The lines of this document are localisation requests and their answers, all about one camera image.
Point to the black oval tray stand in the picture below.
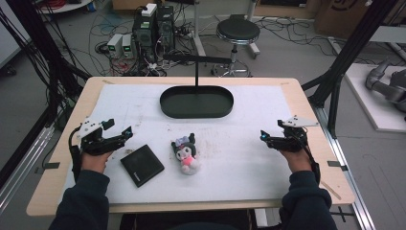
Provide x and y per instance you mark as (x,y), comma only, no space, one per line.
(196,102)

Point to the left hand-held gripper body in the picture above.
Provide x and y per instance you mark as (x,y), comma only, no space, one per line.
(92,143)

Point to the black tape piece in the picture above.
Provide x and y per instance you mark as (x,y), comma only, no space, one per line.
(336,164)
(51,165)

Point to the person's right hand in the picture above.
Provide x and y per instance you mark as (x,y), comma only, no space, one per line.
(298,161)

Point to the white floor board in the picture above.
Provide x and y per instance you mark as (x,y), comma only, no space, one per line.
(376,115)

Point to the wooden table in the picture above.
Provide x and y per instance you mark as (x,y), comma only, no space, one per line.
(314,179)

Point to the person's legs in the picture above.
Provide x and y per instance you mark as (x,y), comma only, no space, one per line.
(191,222)

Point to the black round stool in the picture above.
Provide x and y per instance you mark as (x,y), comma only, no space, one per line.
(238,31)

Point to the aluminium floor rail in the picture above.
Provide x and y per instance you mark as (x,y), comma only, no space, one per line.
(354,179)
(22,163)

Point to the cardboard box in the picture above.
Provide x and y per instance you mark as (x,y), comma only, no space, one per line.
(341,17)

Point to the black computer tower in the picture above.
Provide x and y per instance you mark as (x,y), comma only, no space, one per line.
(145,36)
(166,27)

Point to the black and pink plush doll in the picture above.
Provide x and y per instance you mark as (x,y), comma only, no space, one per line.
(187,153)

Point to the white box on tower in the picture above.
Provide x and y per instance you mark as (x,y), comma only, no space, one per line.
(149,9)

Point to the person's left hand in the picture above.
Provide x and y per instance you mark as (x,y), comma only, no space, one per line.
(95,162)

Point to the black metal frame post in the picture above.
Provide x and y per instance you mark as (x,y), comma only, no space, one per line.
(348,54)

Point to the white table mat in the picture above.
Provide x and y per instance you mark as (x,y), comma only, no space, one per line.
(242,172)

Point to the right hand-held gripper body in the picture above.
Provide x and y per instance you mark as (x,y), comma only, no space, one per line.
(293,140)

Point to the grey power supply unit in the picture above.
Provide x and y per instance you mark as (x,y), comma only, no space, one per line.
(114,44)
(127,45)

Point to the white desk leg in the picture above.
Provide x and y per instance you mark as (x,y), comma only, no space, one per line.
(198,28)

